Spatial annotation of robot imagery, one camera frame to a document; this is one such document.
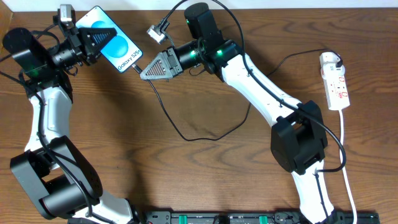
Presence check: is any black USB charging cable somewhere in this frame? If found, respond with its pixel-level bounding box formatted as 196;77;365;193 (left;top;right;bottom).
131;48;344;142

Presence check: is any blue Galaxy smartphone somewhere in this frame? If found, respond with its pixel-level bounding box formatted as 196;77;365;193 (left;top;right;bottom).
76;6;144;73

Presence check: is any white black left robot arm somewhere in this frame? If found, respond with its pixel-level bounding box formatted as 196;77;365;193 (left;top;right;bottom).
2;23;139;223

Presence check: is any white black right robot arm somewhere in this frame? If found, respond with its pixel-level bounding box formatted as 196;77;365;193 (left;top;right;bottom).
140;2;334;223

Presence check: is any white power strip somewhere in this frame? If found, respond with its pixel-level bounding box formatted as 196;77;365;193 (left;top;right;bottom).
320;52;350;111

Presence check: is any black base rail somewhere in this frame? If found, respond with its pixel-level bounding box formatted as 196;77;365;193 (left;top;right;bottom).
141;211;381;224

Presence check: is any white power strip cord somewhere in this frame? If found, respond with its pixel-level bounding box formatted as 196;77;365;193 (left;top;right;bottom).
338;108;358;224

